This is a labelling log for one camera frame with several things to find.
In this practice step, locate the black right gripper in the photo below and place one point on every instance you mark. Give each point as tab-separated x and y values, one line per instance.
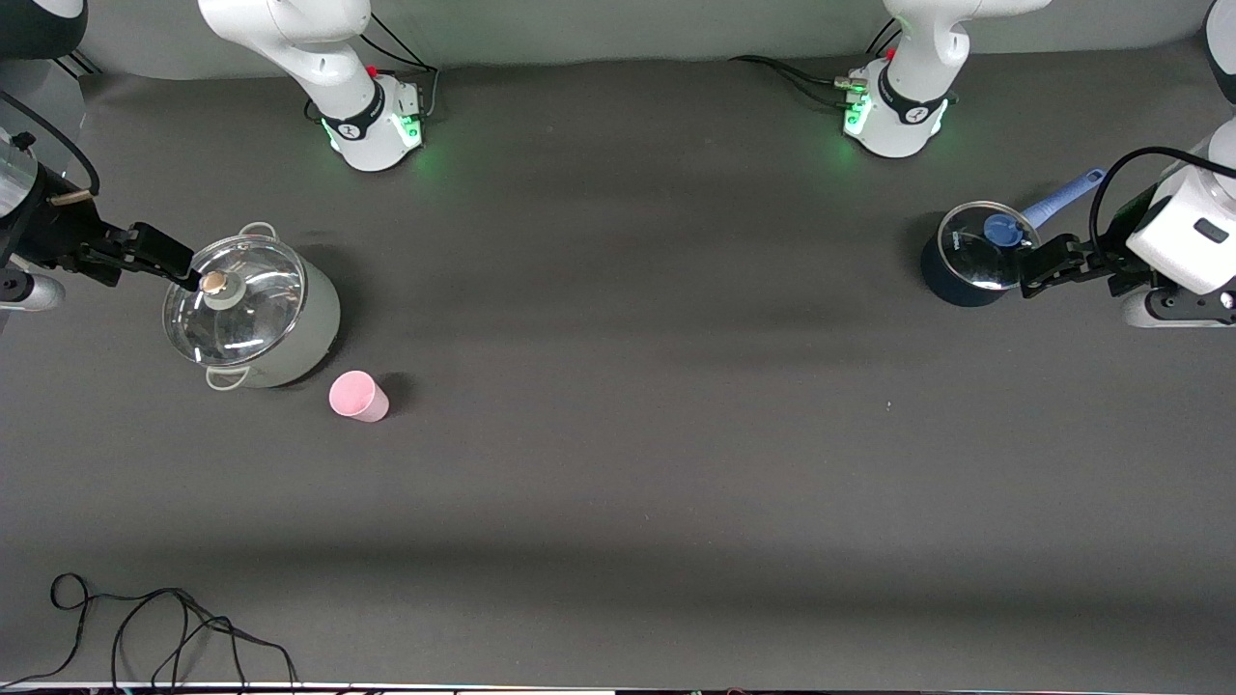
50	235

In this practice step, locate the black diagonal frame rail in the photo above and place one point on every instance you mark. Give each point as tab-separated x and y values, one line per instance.
82	66

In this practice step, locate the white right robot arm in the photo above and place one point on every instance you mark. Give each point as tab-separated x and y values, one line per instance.
319	58

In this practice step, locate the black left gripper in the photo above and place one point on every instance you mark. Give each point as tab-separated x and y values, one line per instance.
1112	259

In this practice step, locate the glass lid blue knob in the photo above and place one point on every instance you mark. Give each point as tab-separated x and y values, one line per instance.
975	253

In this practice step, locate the dark blue saucepan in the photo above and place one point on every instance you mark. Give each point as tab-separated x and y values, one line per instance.
951	290

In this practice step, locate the glass stockpot lid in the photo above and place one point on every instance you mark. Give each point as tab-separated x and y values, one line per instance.
251	319

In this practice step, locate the dark grey table mat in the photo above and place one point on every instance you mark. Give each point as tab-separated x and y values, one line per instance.
618	483

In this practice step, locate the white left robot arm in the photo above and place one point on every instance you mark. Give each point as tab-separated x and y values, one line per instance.
908	106

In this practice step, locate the pale green stockpot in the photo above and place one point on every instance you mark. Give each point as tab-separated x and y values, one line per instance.
319	319

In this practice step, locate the pink plastic cup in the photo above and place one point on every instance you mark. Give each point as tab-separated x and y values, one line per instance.
357	396

